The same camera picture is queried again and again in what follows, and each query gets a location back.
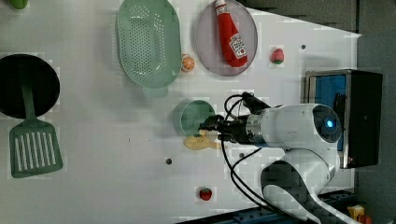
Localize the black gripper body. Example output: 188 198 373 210
218 116 249 144

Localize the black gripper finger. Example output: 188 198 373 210
218 133 233 141
199 115 224 131

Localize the peeled plush banana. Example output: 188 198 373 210
183 130 221 150

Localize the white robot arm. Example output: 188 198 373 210
199 103 360 224

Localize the green mug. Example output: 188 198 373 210
173 100 215 136

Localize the red strawberry toy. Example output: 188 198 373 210
199 188 213 202

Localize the orange slice toy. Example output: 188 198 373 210
181 54 195 73

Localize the red plush ketchup bottle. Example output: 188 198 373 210
215 0 248 67

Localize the grey oval plate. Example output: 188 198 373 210
195 0 258 77

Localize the pink strawberry toy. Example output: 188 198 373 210
270 49 284 64

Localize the green colander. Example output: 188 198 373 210
117 0 182 98

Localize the black toaster oven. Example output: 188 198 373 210
304 69 383 169

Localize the yellow red toy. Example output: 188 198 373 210
347 204 373 224

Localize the black pan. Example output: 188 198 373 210
0 54 61 119

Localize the green spatula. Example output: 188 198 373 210
9 65 64 178

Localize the green pepper toy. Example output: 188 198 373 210
8 0 29 9

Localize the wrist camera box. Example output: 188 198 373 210
242 91 270 114

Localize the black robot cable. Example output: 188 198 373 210
219 91 309 222

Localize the blue metal rail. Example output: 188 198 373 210
177 190 358 224

